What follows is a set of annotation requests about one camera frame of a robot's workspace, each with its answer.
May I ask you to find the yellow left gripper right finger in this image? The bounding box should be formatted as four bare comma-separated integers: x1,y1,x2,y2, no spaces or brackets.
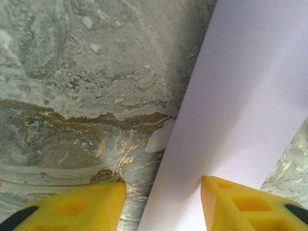
201,175,308,231

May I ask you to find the lavender paper sheet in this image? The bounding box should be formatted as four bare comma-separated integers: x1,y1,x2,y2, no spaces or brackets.
137,0,308,231

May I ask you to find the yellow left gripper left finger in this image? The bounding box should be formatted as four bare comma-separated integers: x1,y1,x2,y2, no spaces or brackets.
0,181,128,231

